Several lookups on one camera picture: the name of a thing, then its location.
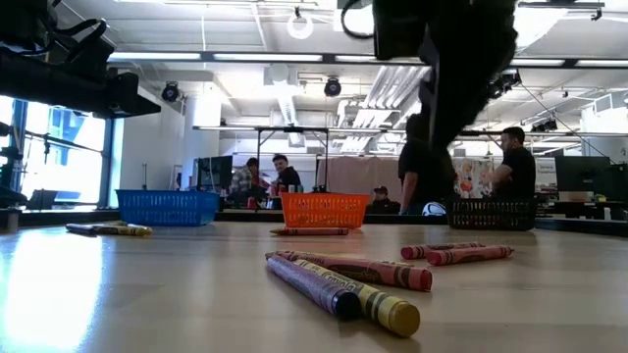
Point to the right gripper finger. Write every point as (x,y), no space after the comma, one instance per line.
(428,98)
(456,108)

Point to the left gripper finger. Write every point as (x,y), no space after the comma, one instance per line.
(140,108)
(118,93)

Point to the yellow crayon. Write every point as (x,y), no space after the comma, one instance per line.
(140,228)
(120,230)
(373,299)
(115,223)

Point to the purple crayon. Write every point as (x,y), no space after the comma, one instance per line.
(314,287)
(81,228)

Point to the red crayon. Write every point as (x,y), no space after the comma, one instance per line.
(436,250)
(309,231)
(471,255)
(373,272)

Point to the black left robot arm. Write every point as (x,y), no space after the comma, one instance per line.
(19,24)

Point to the round black ceiling fixture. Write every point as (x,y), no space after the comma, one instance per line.
(170,92)
(332,87)

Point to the black track spotlight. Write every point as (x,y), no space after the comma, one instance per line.
(543,125)
(507,83)

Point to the black tripod stand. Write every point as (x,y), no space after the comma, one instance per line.
(45,147)

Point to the floral cloth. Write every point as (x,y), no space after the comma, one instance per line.
(471,176)

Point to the white column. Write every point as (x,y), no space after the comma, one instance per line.
(201,142)

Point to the person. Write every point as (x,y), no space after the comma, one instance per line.
(284,174)
(243,179)
(382,201)
(515,169)
(422,171)

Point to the large window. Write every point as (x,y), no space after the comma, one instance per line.
(73,171)

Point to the black stand equipment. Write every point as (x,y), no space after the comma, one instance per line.
(10,166)

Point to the black computer monitor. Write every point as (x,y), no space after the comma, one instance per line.
(215,171)

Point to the beige curtain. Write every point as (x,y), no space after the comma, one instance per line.
(363,176)

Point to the black and white ball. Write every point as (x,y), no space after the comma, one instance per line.
(434,209)

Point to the blue plastic basket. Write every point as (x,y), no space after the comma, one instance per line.
(167,208)

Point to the black overhead light bar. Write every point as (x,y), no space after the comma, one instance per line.
(329,58)

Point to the white sign board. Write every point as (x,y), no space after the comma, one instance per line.
(544,171)

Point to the black plastic basket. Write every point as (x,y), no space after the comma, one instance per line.
(490,214)

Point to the small black box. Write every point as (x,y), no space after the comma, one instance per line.
(41,198)

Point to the black wide monitor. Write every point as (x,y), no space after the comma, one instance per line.
(581,174)

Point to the orange plastic basket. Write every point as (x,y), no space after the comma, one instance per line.
(324,211)

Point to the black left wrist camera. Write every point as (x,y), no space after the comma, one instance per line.
(83,56)

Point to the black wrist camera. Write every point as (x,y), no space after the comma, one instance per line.
(83,56)
(402,29)

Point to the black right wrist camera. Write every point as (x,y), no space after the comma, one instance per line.
(402,29)

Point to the black metal workstation frame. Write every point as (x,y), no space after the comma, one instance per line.
(292,130)

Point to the grey table post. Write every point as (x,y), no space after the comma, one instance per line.
(12,220)

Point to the white ceiling duct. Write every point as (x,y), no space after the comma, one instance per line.
(282,83)

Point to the white wall unit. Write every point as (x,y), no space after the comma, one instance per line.
(603,132)

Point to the black aluminium table frame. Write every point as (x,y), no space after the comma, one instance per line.
(245,216)

